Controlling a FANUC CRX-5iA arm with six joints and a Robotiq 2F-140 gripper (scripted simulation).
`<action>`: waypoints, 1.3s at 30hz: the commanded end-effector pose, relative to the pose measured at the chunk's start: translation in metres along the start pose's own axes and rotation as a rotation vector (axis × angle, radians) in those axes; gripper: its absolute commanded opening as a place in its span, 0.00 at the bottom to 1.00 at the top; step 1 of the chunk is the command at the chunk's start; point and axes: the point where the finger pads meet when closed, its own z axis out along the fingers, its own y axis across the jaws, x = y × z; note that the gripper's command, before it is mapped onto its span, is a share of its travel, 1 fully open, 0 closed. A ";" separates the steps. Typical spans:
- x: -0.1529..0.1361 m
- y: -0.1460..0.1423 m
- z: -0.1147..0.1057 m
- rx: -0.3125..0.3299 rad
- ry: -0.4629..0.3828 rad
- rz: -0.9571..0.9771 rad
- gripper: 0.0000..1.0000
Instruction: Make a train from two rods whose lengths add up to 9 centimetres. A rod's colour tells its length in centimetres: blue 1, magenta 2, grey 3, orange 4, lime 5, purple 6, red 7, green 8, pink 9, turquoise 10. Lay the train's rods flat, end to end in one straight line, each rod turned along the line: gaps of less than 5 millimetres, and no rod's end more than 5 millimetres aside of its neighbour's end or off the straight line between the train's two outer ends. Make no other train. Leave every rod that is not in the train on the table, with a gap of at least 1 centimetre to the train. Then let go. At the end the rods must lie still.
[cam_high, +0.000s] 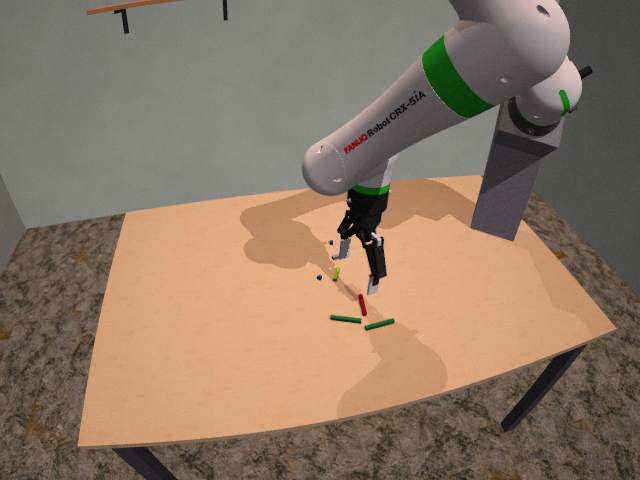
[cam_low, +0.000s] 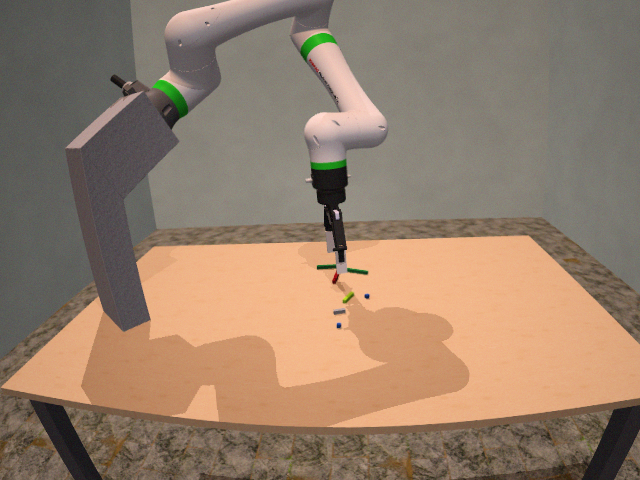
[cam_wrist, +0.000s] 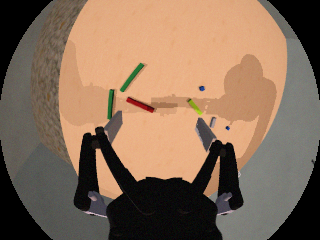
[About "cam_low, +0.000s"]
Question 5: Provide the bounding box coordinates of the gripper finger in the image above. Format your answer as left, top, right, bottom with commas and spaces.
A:
326, 209, 347, 274
324, 205, 335, 253

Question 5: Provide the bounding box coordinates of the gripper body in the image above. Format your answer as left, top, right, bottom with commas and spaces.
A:
317, 188, 346, 222

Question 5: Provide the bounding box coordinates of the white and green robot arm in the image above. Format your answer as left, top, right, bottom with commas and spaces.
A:
110, 0, 388, 192

